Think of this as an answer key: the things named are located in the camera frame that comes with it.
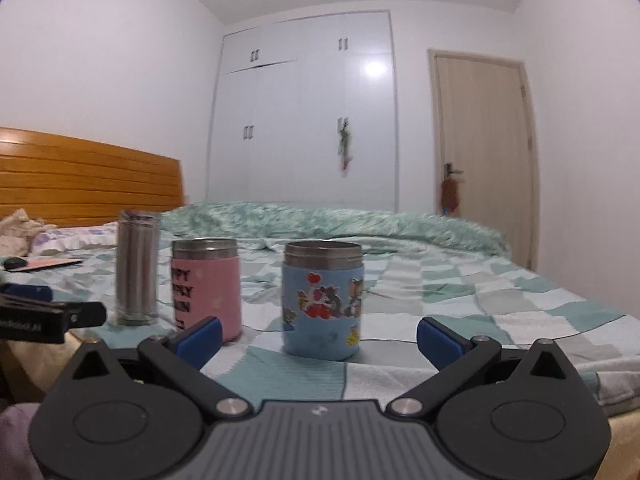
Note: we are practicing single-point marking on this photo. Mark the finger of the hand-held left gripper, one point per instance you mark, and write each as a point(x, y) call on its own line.
point(27, 291)
point(60, 317)

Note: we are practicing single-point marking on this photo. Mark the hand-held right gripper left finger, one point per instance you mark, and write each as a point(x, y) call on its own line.
point(199, 341)

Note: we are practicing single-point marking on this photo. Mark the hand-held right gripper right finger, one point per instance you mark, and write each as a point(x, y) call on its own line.
point(436, 342)

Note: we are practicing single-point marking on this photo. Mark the blue cartoon print cup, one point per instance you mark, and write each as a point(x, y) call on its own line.
point(322, 310)

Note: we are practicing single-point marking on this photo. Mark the pink lettered cup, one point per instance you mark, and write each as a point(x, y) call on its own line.
point(210, 285)

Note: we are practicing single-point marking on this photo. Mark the black computer mouse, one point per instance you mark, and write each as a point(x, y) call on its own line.
point(15, 262)

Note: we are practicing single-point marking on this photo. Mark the checkered bed sheet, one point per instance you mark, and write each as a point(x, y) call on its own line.
point(450, 290)

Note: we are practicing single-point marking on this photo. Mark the beige crumpled cloth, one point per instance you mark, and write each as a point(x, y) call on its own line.
point(20, 232)

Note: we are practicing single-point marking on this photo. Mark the floral pillow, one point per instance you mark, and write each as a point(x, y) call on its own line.
point(75, 237)

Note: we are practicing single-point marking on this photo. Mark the stainless steel tumbler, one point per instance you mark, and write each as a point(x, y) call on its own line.
point(137, 270)

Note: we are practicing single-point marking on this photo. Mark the wooden headboard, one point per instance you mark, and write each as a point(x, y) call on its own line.
point(85, 180)

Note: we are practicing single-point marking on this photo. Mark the purple cloth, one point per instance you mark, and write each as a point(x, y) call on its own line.
point(17, 440)

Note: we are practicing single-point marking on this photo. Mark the green fluffy quilt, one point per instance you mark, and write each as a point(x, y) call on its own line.
point(350, 225)

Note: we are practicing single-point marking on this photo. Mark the red-brown hanging pouch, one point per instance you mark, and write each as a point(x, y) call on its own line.
point(449, 196)

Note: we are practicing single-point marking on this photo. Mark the light wooden door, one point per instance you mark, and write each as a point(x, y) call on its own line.
point(482, 160)

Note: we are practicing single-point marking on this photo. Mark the white wardrobe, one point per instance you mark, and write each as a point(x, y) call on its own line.
point(300, 125)

